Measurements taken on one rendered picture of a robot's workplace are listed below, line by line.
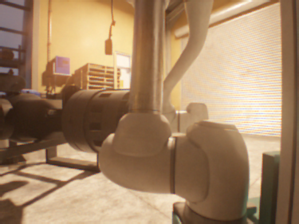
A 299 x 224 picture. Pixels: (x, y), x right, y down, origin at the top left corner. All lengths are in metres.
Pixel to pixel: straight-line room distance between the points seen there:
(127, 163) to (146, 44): 0.33
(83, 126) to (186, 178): 0.95
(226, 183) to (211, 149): 0.08
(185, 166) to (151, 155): 0.08
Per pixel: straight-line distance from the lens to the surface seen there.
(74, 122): 1.29
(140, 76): 0.46
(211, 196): 0.42
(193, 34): 0.65
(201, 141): 0.39
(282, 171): 0.42
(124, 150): 0.41
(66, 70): 5.60
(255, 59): 6.42
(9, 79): 3.51
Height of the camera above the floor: 0.97
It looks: 1 degrees down
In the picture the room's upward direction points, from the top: straight up
